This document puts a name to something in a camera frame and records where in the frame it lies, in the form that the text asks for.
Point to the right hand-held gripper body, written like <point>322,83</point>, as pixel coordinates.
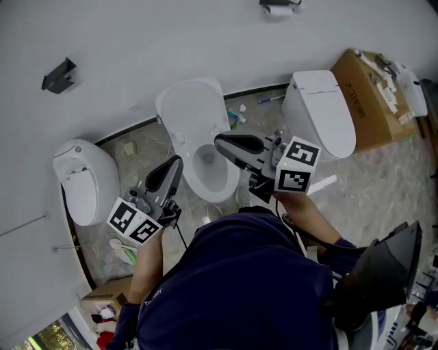
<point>294,181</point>

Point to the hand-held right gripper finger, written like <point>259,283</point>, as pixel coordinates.
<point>253,138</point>
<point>239,157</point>

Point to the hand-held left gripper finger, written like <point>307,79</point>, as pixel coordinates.
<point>154,179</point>
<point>174,181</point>

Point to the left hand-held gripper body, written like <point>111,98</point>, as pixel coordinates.
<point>125,218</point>

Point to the person's left forearm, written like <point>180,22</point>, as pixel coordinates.
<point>147,270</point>

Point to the person's right forearm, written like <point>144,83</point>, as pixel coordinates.
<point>304,218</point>

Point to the white round-bowl toilet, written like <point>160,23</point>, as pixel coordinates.
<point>212,177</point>

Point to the white egg-shaped toilet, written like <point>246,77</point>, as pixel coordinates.
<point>102,184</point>

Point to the white closed smart toilet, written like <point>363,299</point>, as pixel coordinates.
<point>321,112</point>

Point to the teal and white tube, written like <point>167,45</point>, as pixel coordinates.
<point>236,116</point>

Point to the pale green packet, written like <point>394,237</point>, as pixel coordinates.
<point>130,149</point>

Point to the person's right grey shoe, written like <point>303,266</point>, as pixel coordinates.
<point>243,198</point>

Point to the person's grey shoe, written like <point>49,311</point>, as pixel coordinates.
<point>214,212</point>
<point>243,198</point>

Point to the blue pen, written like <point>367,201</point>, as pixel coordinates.
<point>268,100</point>

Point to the person's left grey shoe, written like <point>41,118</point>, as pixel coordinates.
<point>214,212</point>

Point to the brown-printed cardboard box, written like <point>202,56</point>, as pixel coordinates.
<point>109,294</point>

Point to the white and purple cloth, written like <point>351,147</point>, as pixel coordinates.
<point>106,313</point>

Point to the large plain cardboard box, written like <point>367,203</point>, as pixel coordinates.
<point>369,116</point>

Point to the black cap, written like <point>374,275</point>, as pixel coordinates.
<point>96,318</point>

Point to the black backpack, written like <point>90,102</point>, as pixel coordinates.
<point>380,270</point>

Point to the person's navy shirt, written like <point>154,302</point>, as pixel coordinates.
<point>232,290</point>

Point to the red garment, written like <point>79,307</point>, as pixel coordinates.
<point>106,342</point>

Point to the pile of white foam pieces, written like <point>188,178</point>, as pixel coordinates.
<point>386,89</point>

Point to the window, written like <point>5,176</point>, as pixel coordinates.
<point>51,336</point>

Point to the white plastic casing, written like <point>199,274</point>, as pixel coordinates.
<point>414,95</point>

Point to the cluttered equipment shelf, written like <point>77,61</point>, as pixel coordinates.
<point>424,318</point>

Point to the empty black wall holder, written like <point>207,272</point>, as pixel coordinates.
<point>58,80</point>

